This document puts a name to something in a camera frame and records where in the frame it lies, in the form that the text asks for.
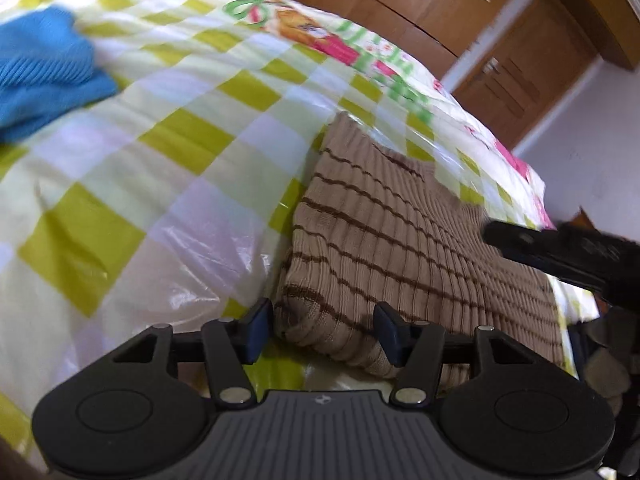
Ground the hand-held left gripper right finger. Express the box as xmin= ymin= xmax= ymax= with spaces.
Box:
xmin=374 ymin=302 xmax=542 ymax=408

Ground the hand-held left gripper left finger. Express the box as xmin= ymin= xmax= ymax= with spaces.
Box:
xmin=99 ymin=297 xmax=274 ymax=408

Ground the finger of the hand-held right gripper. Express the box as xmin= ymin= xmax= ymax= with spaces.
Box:
xmin=482 ymin=219 xmax=559 ymax=274

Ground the beige brown-striped knit sweater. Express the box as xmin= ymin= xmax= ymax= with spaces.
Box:
xmin=274 ymin=111 xmax=582 ymax=392

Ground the wooden door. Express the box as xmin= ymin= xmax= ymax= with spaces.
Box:
xmin=451 ymin=0 xmax=597 ymax=147

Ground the green checked plastic bed sheet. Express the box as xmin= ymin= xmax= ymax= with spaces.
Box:
xmin=0 ymin=0 xmax=583 ymax=466

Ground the pink cartoon quilt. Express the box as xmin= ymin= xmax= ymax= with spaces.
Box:
xmin=125 ymin=0 xmax=557 ymax=232

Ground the blue knit garment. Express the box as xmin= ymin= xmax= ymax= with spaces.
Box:
xmin=0 ymin=5 xmax=119 ymax=144

